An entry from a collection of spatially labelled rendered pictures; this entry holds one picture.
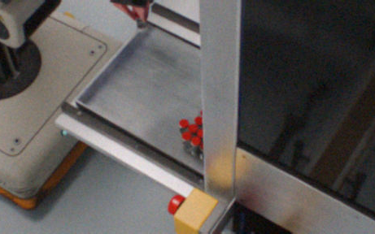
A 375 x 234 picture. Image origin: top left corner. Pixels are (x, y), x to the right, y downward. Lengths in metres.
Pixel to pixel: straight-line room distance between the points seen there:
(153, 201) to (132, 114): 0.92
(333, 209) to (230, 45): 0.34
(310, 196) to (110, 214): 1.39
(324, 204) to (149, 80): 0.63
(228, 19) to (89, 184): 1.67
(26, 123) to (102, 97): 0.76
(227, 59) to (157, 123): 0.61
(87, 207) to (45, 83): 0.43
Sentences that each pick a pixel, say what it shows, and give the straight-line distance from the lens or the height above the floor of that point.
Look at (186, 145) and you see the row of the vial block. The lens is 1.60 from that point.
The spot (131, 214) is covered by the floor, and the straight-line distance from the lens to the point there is 2.55.
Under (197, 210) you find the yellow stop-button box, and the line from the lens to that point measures 1.39.
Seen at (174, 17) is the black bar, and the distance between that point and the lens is 1.82.
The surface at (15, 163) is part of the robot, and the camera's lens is 2.38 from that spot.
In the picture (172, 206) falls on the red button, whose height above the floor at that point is 1.01.
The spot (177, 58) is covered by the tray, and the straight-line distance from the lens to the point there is 1.76.
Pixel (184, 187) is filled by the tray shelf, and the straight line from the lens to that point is 1.59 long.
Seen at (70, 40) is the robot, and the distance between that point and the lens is 2.62.
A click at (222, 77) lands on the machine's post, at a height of 1.37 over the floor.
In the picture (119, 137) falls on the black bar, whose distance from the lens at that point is 1.63.
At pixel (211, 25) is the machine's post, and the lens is 1.04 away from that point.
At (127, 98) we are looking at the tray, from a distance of 1.71.
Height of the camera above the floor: 2.28
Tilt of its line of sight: 56 degrees down
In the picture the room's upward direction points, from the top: 4 degrees counter-clockwise
